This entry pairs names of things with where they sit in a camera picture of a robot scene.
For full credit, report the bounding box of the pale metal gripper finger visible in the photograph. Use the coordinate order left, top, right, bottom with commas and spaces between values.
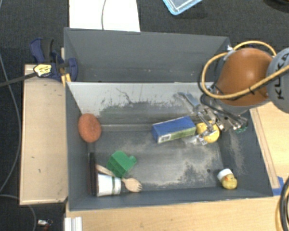
193, 133, 208, 146
197, 113, 214, 132

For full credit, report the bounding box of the yellow rounded toy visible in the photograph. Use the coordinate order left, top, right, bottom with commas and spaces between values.
196, 121, 221, 144

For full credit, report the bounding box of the blue box with green label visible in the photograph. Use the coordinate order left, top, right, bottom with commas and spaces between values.
151, 115, 197, 144

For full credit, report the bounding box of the yellow duck with white cap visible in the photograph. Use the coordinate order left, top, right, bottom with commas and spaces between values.
216, 168, 238, 190

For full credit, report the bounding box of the grey metal bin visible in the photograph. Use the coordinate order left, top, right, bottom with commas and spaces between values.
63, 27, 274, 212

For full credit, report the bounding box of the wooden spork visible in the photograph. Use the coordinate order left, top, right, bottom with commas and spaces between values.
94, 164, 143, 193

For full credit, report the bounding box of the green toy block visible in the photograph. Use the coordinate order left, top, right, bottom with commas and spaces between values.
106, 150, 138, 178

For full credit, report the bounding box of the white cup with green stripes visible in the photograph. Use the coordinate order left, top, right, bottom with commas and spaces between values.
95, 173, 122, 197

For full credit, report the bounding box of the black flat block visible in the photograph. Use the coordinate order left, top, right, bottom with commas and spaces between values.
87, 152, 96, 195

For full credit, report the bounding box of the pale wood board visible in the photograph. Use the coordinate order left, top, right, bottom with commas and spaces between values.
19, 64, 69, 205

